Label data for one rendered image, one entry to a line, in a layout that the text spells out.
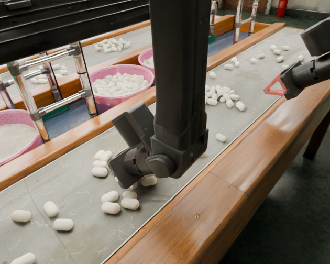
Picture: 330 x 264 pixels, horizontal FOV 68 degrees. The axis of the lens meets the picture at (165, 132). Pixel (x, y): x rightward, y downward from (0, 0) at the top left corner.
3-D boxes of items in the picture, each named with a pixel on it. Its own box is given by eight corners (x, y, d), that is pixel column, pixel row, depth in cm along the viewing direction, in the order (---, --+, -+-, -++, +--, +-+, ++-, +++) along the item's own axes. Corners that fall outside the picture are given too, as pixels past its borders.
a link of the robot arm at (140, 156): (163, 179, 40) (185, 158, 43) (139, 144, 39) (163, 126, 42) (144, 180, 46) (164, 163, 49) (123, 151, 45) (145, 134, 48)
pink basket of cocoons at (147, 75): (165, 90, 102) (164, 68, 96) (136, 127, 83) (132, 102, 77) (110, 81, 110) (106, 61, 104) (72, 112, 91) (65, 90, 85)
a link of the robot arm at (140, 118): (174, 177, 34) (207, 143, 39) (127, 108, 32) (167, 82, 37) (135, 183, 44) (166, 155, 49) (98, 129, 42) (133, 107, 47)
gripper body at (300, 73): (276, 77, 61) (307, 64, 55) (293, 63, 66) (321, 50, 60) (288, 99, 61) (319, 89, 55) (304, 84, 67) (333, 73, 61)
